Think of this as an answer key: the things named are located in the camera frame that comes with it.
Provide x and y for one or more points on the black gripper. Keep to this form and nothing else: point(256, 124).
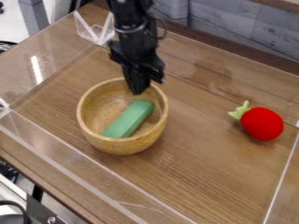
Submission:
point(134, 52)

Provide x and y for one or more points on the brown wooden bowl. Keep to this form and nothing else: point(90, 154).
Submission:
point(101, 106)

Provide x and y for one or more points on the green rectangular stick block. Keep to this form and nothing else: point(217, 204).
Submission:
point(130, 120)

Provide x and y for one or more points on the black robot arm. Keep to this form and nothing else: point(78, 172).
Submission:
point(133, 13)

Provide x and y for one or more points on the red plush strawberry toy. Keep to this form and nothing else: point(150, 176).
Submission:
point(261, 122)

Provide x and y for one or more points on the black table leg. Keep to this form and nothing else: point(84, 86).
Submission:
point(38, 193)

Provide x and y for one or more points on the clear acrylic tray enclosure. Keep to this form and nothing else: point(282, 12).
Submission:
point(224, 166)

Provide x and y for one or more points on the grey post in background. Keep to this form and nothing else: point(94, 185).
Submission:
point(34, 15)

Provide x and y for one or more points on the black metal bracket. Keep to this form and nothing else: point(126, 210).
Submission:
point(41, 214)

